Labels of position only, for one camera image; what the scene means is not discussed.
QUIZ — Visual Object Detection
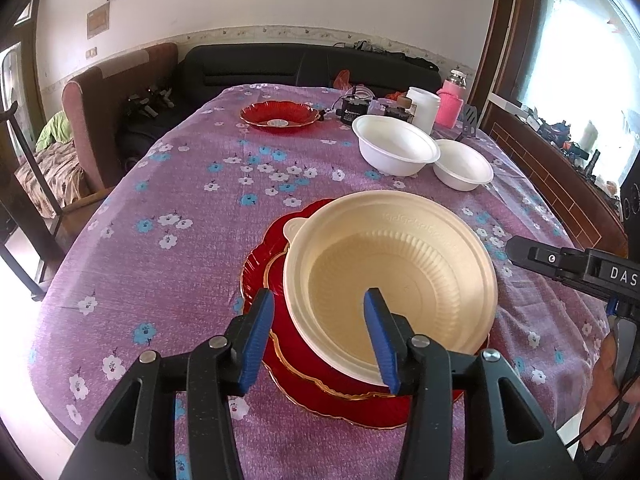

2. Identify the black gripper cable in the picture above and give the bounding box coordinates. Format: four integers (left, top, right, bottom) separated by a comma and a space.
565, 387, 628, 448

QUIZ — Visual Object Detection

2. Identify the window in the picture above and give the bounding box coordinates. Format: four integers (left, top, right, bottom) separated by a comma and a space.
515, 0, 640, 191

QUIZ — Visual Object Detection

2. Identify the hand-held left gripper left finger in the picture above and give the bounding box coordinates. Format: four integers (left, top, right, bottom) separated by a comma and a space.
60, 287, 276, 480

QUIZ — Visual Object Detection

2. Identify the green cloth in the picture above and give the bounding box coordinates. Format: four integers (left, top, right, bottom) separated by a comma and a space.
35, 111, 69, 152

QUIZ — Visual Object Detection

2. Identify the wall plaque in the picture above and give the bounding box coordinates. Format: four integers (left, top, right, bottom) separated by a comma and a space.
86, 2, 111, 40

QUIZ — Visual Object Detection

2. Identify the dark wooden chair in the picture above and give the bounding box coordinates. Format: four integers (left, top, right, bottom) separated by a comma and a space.
0, 100, 66, 302

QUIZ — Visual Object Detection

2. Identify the black metal stand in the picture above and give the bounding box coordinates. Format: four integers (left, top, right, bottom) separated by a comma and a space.
459, 105, 480, 141

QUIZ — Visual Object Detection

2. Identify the labelled red glass plate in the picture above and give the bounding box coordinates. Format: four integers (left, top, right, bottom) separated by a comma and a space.
262, 247, 491, 402

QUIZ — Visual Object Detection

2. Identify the purple floral tablecloth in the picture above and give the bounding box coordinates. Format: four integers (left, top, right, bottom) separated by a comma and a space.
30, 82, 626, 480

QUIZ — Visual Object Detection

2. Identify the person's right hand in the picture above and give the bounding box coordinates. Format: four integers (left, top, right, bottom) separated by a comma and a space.
582, 332, 627, 453

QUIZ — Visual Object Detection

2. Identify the white plastic jar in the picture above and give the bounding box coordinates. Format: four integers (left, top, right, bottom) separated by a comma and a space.
406, 87, 442, 136

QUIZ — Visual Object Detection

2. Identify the wooden sideboard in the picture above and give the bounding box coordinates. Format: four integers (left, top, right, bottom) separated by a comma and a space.
482, 92, 631, 261

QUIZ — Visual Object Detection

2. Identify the small red glass plate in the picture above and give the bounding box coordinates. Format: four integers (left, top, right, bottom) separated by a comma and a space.
239, 101, 321, 133

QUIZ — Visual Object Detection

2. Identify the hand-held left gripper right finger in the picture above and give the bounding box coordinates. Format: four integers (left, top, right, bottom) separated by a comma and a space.
363, 287, 576, 480

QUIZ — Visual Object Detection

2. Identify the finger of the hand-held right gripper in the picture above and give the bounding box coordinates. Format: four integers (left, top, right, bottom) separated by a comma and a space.
505, 236, 640, 311

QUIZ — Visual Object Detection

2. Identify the striped brown blanket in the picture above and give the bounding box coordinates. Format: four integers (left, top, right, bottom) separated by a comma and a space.
14, 142, 92, 219

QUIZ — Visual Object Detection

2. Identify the large red glass plate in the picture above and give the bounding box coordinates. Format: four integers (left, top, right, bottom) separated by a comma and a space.
241, 199, 491, 430

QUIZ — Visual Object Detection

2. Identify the brown armchair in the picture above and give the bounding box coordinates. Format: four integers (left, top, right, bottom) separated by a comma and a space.
61, 42, 181, 197

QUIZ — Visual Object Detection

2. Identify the large white bowl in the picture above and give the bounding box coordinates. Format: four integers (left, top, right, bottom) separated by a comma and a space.
351, 115, 441, 177

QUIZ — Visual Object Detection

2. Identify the medium white bowl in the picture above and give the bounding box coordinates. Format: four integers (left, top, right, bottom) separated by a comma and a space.
432, 139, 495, 192

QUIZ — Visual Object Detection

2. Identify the pink water bottle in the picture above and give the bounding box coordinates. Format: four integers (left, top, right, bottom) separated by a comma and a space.
436, 70, 470, 129

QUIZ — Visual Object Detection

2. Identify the black clutter on seat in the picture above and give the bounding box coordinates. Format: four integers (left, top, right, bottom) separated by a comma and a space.
125, 87, 177, 122

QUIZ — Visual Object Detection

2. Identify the cream plastic bowl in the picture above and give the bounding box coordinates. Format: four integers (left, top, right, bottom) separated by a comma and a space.
282, 190, 498, 387

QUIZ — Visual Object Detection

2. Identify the black sofa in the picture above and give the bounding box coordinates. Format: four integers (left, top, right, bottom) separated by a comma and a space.
177, 44, 443, 112

